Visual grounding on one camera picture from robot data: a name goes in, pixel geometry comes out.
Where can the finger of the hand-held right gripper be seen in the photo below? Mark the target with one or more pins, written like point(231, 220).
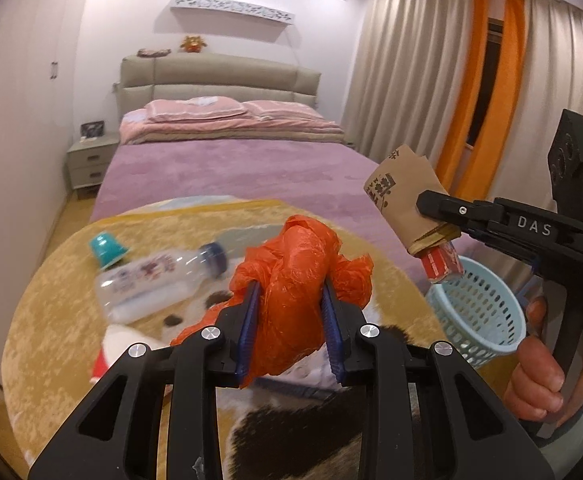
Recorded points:
point(451, 207)

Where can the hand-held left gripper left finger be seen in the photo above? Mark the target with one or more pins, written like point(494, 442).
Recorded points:
point(249, 332)

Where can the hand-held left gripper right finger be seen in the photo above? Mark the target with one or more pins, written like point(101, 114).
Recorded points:
point(332, 332)

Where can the white dotted packet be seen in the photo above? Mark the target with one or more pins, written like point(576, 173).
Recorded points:
point(301, 372)

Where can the brown printed paper bag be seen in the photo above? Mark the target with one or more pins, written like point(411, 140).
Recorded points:
point(401, 195)

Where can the red white striped packet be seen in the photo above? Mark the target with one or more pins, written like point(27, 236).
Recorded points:
point(441, 262)

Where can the orange plastic bag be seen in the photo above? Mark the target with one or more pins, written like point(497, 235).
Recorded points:
point(291, 280)

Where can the light blue plastic basket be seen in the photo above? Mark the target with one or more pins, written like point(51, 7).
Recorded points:
point(476, 310)

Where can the clear plastic bottle blue cap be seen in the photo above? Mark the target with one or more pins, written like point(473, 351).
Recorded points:
point(146, 285)

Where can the white red wrapper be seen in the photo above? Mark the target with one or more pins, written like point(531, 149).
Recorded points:
point(121, 347)

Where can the teal plastic cup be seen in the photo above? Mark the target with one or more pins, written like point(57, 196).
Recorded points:
point(106, 250)

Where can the person's right hand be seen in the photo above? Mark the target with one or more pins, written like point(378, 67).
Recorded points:
point(536, 360)

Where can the orange curtain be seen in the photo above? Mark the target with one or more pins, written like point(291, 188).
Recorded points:
point(514, 60)
point(466, 85)

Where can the dark window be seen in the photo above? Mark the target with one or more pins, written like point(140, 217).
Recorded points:
point(491, 85)

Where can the beige curtain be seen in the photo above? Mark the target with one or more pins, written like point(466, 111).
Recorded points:
point(556, 60)
point(401, 70)

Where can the purple bedspread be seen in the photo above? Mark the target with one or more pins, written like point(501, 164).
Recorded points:
point(231, 170)

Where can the folded beige blanket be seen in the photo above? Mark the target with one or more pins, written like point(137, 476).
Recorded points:
point(291, 135)

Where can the round yellow dog rug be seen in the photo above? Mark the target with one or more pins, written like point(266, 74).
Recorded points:
point(56, 320)

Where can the pink pillow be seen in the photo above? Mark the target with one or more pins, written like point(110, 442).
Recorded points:
point(191, 107)
point(281, 109)

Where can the folded pink quilt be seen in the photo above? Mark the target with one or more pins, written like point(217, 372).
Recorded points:
point(211, 127)

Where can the beige nightstand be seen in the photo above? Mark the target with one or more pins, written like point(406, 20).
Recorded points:
point(89, 165)

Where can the beige padded bed headboard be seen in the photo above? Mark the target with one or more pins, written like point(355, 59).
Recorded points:
point(211, 77)

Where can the orange plush toy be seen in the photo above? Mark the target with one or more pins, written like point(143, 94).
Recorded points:
point(193, 44)

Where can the pink patterned fabric item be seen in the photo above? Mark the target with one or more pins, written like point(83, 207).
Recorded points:
point(152, 52)

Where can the white wardrobe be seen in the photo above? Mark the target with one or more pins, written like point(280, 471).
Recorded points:
point(16, 135)

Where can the dark photo frame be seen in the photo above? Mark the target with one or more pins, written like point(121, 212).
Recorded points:
point(93, 130)

